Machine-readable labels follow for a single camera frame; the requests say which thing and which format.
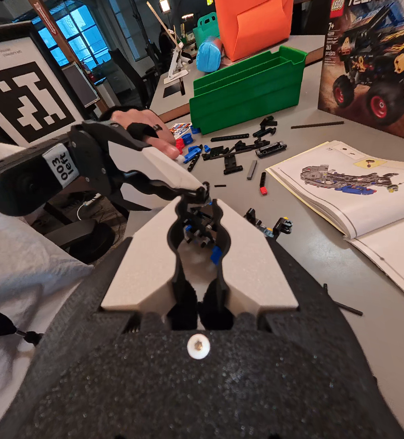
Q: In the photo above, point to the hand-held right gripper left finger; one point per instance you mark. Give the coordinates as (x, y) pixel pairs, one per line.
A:
(143, 260)

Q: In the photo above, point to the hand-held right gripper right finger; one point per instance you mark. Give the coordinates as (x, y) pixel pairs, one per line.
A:
(257, 267)

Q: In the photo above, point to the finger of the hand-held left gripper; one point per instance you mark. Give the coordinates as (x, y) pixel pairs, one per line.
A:
(154, 164)
(147, 202)

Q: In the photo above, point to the partly built lego truck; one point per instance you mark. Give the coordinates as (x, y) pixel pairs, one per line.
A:
(198, 223)

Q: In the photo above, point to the lego sticker sheet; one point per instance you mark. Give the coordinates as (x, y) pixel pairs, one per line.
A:
(179, 128)

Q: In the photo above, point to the small black lego subassembly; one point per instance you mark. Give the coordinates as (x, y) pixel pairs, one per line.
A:
(279, 224)

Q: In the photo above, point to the pile of loose lego pieces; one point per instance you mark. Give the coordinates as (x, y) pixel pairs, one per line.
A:
(233, 154)

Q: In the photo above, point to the long black lego axle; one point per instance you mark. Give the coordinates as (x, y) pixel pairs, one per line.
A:
(346, 307)
(317, 125)

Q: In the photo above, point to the grey lego beam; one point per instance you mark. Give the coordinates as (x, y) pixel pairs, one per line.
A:
(252, 169)

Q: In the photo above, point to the lego instruction booklet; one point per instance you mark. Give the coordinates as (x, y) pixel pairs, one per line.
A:
(359, 205)

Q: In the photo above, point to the lego set box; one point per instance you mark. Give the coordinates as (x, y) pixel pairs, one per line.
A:
(370, 68)

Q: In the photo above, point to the person's left hand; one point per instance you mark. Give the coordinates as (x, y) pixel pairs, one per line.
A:
(143, 118)

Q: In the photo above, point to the black office chair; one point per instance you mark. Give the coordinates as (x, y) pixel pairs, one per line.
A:
(85, 240)

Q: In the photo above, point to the dark monitor screen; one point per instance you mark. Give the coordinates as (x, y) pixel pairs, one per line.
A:
(82, 84)

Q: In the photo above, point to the black background chair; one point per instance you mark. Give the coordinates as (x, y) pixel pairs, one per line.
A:
(130, 75)

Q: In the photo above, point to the white desk stand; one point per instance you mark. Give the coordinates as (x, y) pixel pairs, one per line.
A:
(174, 61)

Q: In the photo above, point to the large paned window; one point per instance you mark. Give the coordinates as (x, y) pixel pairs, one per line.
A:
(85, 37)

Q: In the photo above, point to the green plastic bin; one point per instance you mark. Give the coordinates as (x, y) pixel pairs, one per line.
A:
(243, 99)

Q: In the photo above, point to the light blue wrapped bundle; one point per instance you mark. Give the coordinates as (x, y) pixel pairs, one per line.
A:
(208, 56)

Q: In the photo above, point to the wooden stick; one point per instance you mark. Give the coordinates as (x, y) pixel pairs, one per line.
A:
(164, 24)

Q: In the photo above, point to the teal plastic bin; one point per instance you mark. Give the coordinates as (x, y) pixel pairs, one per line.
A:
(205, 31)

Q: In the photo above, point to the bright studio lamp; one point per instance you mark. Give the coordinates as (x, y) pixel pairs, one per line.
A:
(164, 6)

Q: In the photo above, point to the orange plastic bin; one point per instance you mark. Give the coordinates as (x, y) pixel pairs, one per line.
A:
(253, 27)

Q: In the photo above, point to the wooden post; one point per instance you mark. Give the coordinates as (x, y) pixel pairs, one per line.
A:
(68, 48)

